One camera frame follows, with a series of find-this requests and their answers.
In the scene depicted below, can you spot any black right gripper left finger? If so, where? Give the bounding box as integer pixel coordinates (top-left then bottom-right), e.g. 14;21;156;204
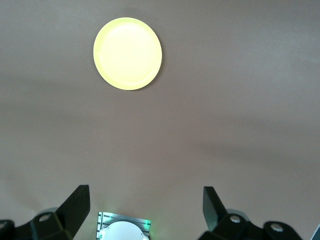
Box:
0;184;91;240

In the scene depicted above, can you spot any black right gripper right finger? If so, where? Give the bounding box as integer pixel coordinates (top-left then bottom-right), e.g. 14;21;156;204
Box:
199;186;303;240

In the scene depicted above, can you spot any yellow round plate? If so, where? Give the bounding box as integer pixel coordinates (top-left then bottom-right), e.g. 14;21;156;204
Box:
93;16;163;91

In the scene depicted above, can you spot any brown table cover sheet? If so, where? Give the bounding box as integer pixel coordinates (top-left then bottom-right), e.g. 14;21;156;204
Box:
0;0;320;240

